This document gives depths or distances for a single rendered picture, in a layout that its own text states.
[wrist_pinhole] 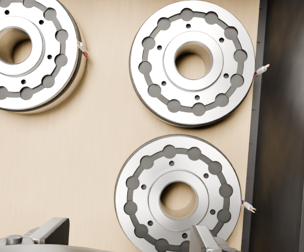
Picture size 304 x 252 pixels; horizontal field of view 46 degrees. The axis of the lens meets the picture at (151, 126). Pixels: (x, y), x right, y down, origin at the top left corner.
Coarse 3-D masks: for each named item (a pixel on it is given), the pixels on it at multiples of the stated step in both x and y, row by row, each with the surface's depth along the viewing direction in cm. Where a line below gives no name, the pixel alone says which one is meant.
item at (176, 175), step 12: (180, 168) 29; (156, 180) 28; (168, 180) 28; (180, 180) 28; (192, 180) 28; (156, 192) 28; (204, 192) 28; (156, 204) 28; (204, 204) 28; (156, 216) 28; (168, 216) 28; (192, 216) 28; (204, 216) 28; (168, 228) 28; (180, 228) 28
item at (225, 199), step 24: (168, 144) 29; (192, 144) 29; (144, 168) 29; (168, 168) 29; (192, 168) 29; (216, 168) 29; (120, 192) 29; (144, 192) 29; (216, 192) 29; (240, 192) 28; (120, 216) 29; (144, 216) 28; (216, 216) 28; (144, 240) 28; (168, 240) 28
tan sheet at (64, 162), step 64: (64, 0) 32; (128, 0) 32; (256, 0) 32; (128, 64) 32; (192, 64) 32; (0, 128) 32; (64, 128) 32; (128, 128) 32; (192, 128) 32; (0, 192) 32; (64, 192) 32
